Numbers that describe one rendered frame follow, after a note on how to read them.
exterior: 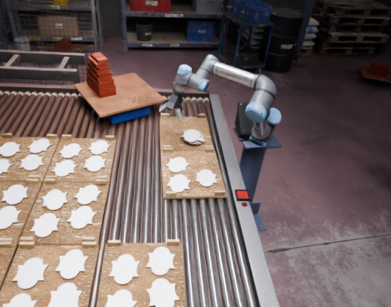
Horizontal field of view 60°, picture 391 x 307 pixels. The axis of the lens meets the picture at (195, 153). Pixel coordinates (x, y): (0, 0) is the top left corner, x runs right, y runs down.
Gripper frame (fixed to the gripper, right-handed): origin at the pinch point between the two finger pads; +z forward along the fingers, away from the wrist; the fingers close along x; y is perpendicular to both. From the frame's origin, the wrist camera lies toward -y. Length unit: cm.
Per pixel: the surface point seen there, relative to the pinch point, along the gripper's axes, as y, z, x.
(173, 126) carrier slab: 15.2, 16.1, -2.1
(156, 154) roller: -17.3, 18.1, -2.4
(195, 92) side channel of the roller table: 68, 14, -2
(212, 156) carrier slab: -8.2, 8.9, -35.4
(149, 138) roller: -3.0, 20.3, 8.1
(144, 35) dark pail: 367, 117, 151
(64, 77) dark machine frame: 44, 35, 100
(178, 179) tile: -37.1, 11.3, -22.5
